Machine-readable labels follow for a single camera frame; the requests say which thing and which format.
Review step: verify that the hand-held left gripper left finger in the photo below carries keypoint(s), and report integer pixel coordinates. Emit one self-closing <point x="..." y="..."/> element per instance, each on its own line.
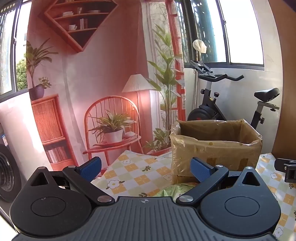
<point x="90" y="168"/>

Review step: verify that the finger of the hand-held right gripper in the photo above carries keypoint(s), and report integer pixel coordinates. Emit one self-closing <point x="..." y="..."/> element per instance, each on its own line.
<point x="289" y="165"/>

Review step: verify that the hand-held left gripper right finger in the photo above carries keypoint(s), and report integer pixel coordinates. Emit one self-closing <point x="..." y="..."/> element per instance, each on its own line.
<point x="200" y="171"/>

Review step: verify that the cardboard box with plastic liner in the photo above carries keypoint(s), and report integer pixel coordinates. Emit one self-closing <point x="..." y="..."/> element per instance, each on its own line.
<point x="208" y="150"/>

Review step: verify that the green snack packet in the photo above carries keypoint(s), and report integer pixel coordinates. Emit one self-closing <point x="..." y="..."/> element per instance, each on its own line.
<point x="178" y="190"/>

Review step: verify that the checkered floral tablecloth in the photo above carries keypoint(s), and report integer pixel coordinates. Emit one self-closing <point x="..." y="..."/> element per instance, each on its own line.
<point x="136" y="166"/>

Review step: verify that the black exercise bike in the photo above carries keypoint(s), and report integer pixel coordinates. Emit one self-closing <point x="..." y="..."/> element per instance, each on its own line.
<point x="208" y="109"/>

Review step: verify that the wooden board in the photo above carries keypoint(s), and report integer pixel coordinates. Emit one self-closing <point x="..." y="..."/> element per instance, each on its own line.
<point x="289" y="92"/>

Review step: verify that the washing machine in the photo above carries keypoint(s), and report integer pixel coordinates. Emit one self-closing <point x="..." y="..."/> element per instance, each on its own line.
<point x="7" y="176"/>

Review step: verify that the printed room backdrop cloth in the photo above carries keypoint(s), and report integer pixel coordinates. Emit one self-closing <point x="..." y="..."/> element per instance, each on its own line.
<point x="104" y="69"/>

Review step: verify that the metal stand with white cloth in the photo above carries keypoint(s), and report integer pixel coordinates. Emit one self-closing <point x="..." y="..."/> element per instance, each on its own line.
<point x="200" y="46"/>

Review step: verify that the dark framed window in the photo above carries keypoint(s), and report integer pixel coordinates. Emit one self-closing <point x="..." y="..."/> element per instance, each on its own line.
<point x="242" y="30"/>

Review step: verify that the window with metal grille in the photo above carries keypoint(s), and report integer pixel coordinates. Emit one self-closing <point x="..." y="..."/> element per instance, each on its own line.
<point x="7" y="46"/>

